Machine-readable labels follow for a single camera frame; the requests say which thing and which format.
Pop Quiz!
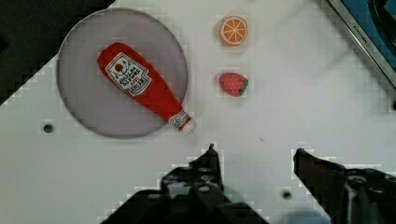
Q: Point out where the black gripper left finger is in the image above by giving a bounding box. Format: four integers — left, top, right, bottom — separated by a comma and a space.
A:
101, 146, 269, 224

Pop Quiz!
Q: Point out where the red strawberry toy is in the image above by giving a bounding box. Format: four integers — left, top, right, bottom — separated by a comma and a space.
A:
219, 73, 248, 97

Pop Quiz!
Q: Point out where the grey round plate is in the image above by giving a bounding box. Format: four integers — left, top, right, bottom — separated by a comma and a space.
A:
57, 8, 188, 138

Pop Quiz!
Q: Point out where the orange slice toy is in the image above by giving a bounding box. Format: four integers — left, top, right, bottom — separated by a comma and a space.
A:
219, 16, 248, 47

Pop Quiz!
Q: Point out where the red plush ketchup bottle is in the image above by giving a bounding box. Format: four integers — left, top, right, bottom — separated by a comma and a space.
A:
97, 43, 195, 133

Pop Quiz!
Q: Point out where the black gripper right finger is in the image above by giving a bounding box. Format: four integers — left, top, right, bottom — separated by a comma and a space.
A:
293, 148, 396, 224

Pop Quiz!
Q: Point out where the silver black toaster oven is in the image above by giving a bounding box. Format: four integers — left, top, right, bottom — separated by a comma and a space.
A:
325, 0, 396, 88

